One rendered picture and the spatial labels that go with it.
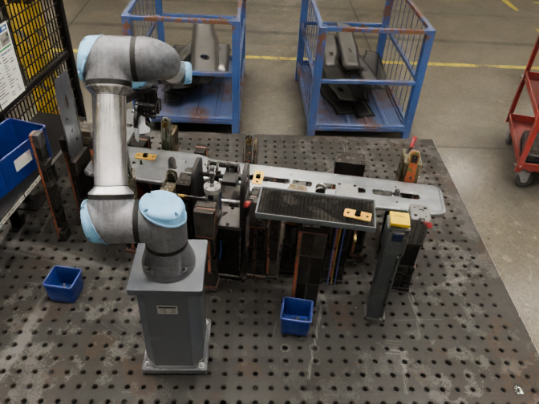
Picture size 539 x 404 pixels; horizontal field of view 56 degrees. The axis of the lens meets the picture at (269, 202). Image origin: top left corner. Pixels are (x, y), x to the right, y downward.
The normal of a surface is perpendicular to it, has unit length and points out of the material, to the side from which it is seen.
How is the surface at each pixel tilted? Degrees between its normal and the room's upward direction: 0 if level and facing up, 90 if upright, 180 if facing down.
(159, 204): 7
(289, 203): 0
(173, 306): 90
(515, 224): 0
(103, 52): 49
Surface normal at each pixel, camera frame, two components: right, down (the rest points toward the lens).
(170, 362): 0.05, 0.63
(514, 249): 0.04, -0.77
